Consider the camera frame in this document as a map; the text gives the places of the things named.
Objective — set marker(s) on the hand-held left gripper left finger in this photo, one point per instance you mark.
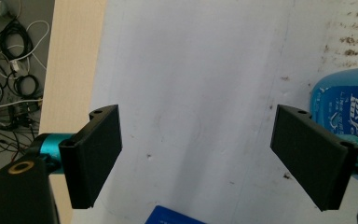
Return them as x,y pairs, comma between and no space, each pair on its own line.
88,155

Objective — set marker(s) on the light wooden table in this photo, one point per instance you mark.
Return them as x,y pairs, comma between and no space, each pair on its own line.
71,62

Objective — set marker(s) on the blue flat object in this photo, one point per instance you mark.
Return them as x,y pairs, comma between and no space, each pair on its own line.
171,216

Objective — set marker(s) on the blue plastic bottle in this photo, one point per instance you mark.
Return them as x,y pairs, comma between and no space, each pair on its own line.
345,109

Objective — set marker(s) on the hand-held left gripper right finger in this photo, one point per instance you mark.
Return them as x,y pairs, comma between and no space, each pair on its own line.
313,155

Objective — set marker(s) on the white table cover sheet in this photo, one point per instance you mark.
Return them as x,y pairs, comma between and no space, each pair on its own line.
199,93

